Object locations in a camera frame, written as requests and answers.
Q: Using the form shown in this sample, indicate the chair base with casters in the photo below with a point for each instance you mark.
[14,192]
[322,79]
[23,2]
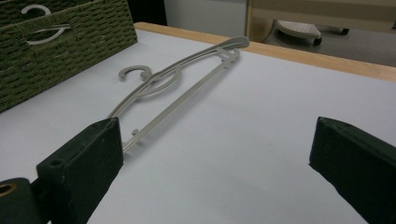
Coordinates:
[299,29]

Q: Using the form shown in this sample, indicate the hanger hook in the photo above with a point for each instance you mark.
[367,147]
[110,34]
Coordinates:
[63,29]

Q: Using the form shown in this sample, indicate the green woven basket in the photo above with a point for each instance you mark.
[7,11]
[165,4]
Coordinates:
[93,37]

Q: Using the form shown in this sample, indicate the grey plastic clothes hanger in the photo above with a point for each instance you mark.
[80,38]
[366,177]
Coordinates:
[236,42]

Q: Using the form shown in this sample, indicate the black curtain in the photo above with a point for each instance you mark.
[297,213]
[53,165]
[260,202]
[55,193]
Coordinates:
[146,11]

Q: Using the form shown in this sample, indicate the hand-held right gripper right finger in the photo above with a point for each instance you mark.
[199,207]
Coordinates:
[358,168]

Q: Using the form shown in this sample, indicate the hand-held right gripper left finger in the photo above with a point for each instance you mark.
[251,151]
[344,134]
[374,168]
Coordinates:
[84,168]

